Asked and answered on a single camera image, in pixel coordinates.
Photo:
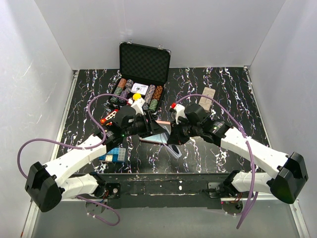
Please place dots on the aluminium front rail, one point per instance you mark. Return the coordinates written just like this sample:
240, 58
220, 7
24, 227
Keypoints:
168, 216

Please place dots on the black poker chip case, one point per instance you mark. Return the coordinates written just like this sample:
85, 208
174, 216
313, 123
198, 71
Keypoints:
145, 65

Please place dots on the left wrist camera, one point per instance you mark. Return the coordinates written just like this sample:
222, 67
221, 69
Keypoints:
137, 105

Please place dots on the yellow dealer button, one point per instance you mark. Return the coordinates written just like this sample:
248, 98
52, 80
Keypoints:
136, 96

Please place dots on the light blue cloth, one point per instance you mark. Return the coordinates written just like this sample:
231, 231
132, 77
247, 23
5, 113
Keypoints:
159, 138

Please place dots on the grey glasses case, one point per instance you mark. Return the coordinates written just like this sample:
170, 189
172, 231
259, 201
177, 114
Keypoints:
206, 102

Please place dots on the red yellow toy bus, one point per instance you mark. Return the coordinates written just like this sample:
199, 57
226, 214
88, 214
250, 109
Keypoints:
107, 118

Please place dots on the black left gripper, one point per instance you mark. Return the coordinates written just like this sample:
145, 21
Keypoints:
151, 126

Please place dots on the white frame sunglasses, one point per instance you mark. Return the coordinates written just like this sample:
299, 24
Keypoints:
173, 150

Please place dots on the blue grey brick block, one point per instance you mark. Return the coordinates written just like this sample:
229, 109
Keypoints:
116, 155

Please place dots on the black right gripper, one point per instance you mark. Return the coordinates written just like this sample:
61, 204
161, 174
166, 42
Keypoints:
175, 137

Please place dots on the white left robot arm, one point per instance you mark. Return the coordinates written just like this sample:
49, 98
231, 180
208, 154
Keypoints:
48, 184

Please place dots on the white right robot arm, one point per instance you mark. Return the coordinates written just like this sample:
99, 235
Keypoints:
283, 175

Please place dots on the white card deck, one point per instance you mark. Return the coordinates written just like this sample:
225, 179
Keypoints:
139, 88

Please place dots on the pink glasses case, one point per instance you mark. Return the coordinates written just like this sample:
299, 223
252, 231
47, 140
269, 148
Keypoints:
165, 125

